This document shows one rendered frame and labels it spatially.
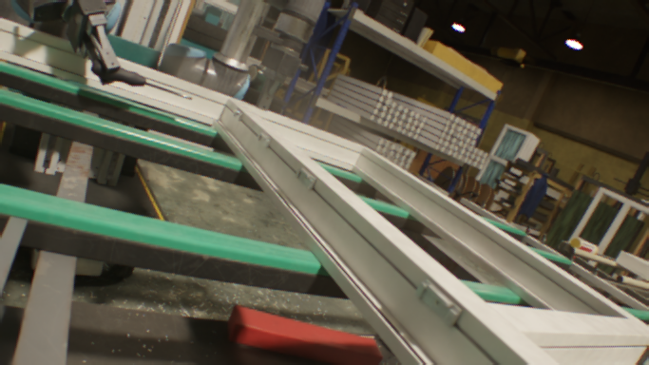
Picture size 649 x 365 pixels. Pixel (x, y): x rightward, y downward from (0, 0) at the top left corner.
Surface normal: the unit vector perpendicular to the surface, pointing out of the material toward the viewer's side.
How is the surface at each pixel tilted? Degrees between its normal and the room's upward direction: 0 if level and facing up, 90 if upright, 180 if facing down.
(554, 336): 90
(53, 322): 0
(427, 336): 90
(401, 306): 90
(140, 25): 90
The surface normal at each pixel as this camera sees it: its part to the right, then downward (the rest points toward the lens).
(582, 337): 0.40, 0.39
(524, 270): -0.83, -0.24
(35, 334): 0.40, -0.89
